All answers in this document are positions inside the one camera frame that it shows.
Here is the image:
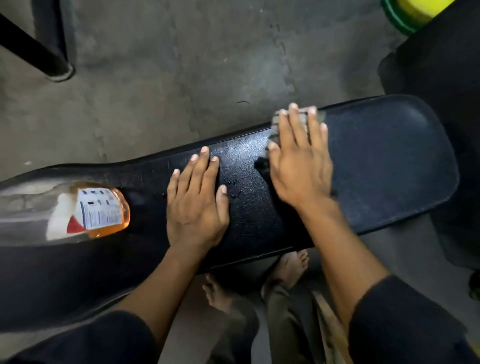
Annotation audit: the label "person's left hand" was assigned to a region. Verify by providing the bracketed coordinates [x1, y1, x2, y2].
[166, 146, 230, 256]

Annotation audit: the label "person's right hand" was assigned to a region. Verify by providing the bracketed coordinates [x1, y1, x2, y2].
[268, 103, 334, 215]

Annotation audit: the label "grey cleaning cloth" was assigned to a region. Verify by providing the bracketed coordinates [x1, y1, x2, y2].
[267, 107, 326, 158]

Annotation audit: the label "person's right forearm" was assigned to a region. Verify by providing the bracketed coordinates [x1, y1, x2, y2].
[298, 199, 391, 331]

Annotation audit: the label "person's left forearm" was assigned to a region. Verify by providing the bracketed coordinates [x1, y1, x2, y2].
[112, 245, 215, 347]

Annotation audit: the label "black motorcycle seat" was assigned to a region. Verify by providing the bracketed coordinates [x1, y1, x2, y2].
[0, 94, 460, 334]

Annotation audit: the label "orange liquid bottle white label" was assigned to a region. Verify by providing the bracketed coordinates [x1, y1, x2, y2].
[46, 182, 131, 241]

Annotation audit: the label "person's left foot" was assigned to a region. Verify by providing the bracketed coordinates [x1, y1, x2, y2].
[202, 274, 241, 314]

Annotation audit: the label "person's foot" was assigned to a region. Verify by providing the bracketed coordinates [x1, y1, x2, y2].
[202, 274, 241, 314]
[267, 250, 310, 290]

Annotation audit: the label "person's right foot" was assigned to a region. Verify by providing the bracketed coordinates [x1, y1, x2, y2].
[267, 250, 310, 290]

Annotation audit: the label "grey olive trousers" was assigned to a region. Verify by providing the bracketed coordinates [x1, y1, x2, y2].
[208, 281, 327, 364]

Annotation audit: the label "black bulky cover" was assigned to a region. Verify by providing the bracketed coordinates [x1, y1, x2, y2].
[378, 0, 480, 271]

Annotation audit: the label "green yellow round container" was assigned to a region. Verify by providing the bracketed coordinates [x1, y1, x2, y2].
[380, 0, 456, 36]

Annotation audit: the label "tan board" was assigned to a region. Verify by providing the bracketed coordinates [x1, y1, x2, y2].
[312, 290, 354, 364]

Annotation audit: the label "black shirt sleeve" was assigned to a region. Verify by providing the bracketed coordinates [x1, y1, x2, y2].
[0, 310, 160, 364]
[349, 275, 480, 364]

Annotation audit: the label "black metal stand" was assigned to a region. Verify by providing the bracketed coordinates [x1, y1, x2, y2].
[0, 0, 76, 82]

